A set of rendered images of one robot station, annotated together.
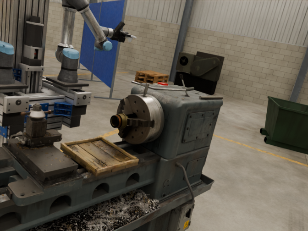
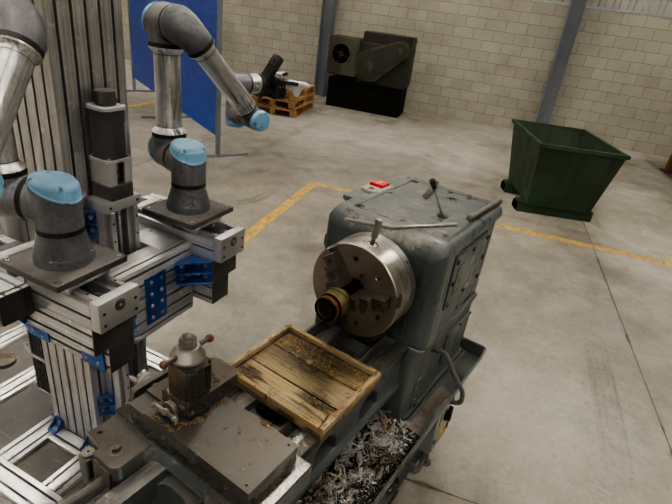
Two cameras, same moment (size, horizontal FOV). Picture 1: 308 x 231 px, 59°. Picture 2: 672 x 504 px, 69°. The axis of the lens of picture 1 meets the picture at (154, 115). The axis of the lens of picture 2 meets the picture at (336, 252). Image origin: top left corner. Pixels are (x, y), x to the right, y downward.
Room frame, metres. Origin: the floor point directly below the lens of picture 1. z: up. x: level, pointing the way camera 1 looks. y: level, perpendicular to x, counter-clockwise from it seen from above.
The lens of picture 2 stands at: (0.33, 0.39, 1.86)
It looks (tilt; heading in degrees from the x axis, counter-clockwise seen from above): 26 degrees down; 352
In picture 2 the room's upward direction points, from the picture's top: 8 degrees clockwise
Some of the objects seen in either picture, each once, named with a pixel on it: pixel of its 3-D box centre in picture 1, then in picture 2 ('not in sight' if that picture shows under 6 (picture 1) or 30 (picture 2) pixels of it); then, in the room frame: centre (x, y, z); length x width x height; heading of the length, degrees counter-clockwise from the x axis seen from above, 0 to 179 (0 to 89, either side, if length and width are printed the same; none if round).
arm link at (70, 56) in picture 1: (70, 58); (187, 161); (2.00, 0.69, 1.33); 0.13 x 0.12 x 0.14; 38
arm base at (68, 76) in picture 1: (68, 74); (188, 193); (2.00, 0.69, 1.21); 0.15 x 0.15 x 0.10
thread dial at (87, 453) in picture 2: not in sight; (90, 465); (1.17, 0.77, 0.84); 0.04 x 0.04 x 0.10; 50
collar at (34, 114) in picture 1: (36, 112); (187, 350); (1.23, 0.56, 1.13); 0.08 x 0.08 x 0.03
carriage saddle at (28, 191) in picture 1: (29, 166); (194, 458); (1.15, 0.53, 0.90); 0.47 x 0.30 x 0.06; 50
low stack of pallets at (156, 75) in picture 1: (151, 79); (284, 97); (9.88, 0.34, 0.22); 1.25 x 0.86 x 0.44; 160
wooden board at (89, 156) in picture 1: (99, 153); (303, 374); (1.46, 0.27, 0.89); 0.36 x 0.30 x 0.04; 50
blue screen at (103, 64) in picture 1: (96, 42); (165, 35); (8.24, 2.11, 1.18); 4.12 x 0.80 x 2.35; 29
